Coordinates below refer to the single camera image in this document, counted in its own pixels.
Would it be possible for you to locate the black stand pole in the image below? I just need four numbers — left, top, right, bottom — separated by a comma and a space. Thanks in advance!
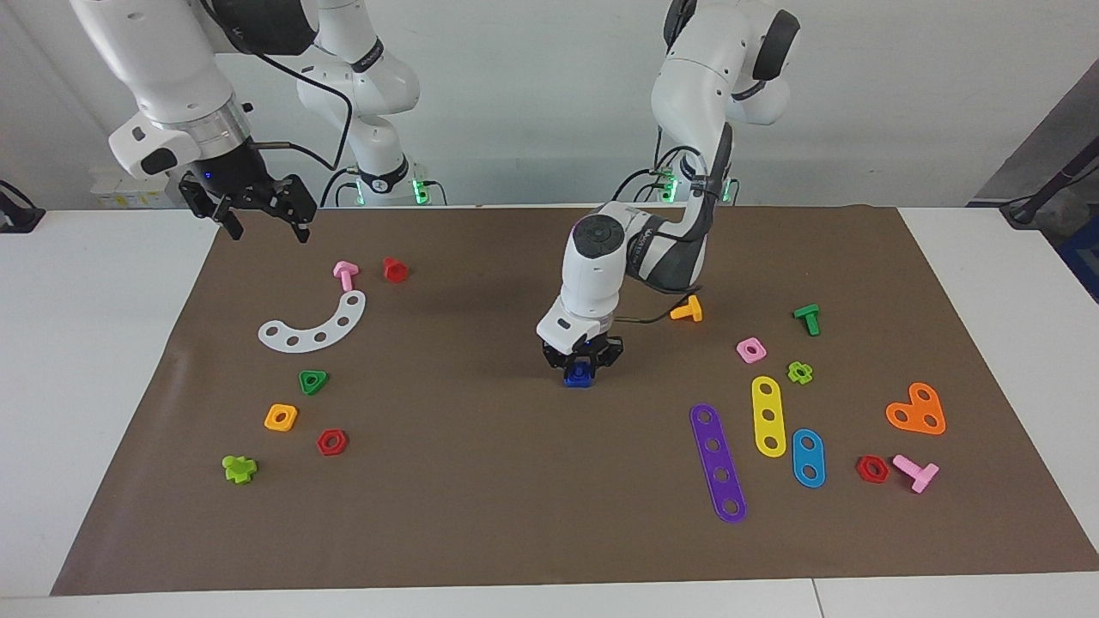
1000, 142, 1099, 228

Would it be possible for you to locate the white curved five-hole plate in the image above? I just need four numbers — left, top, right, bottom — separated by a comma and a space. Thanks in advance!
258, 290, 367, 354

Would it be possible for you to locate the blue crate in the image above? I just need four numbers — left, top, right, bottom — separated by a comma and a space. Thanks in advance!
1058, 219, 1099, 303

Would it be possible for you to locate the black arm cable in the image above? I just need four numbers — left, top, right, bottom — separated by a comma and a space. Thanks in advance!
202, 0, 355, 173
614, 120, 735, 326

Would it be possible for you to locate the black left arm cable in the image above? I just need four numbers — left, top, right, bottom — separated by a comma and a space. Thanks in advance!
614, 120, 735, 326

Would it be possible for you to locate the yellow three-hole strip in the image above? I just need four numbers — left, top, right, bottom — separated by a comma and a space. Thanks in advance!
751, 376, 787, 458

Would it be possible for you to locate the black right base cable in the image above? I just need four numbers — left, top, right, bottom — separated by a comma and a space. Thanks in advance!
320, 166, 361, 207

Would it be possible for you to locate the blue two-hole strip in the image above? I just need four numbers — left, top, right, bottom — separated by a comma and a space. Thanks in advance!
791, 428, 827, 489

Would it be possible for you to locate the black device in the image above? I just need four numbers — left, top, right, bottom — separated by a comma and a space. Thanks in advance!
0, 180, 46, 234

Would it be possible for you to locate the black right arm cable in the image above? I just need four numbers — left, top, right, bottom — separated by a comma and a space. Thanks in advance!
202, 0, 355, 173

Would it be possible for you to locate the white box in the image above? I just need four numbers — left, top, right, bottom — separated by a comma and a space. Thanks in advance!
90, 167, 185, 209

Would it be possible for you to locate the black left base cable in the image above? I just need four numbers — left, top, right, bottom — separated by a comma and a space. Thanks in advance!
611, 146, 688, 205

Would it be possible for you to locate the purple four-hole strip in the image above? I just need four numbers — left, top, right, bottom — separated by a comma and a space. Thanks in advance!
689, 403, 748, 524

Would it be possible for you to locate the brown table mat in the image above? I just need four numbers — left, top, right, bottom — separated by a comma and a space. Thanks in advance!
50, 204, 1099, 597

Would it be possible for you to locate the orange three-hole corner plate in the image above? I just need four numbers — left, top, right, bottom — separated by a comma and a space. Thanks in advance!
885, 382, 947, 436

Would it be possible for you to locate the black base cable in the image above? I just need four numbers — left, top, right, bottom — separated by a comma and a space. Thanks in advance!
320, 166, 361, 207
611, 146, 688, 205

